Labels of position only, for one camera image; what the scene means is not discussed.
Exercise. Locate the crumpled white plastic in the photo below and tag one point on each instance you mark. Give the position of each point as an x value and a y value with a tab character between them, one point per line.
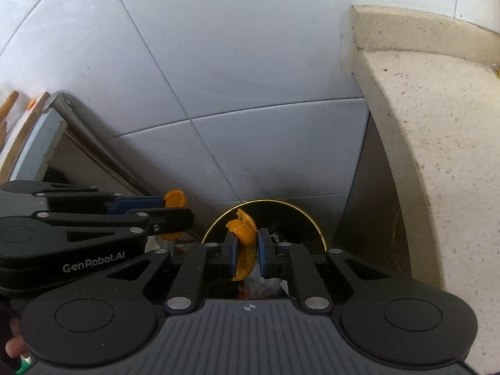
261	285

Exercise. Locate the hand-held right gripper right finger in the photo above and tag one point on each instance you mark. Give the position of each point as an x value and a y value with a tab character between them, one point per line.
262	256

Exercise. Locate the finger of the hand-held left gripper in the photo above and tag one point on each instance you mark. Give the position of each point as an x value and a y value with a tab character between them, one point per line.
132	204
172	220

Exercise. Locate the gold rimmed trash bin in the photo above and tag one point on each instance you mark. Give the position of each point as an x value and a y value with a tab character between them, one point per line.
289	222

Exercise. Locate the orange peel piece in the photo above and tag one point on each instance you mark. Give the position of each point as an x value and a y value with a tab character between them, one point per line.
175	198
247	242

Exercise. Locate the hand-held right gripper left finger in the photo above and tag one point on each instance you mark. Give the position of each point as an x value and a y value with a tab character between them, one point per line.
233	256

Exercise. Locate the person's left hand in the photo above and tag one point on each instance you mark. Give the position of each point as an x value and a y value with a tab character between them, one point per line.
15	345

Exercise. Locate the metal cabinet frame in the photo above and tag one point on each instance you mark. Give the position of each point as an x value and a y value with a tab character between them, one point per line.
93	148

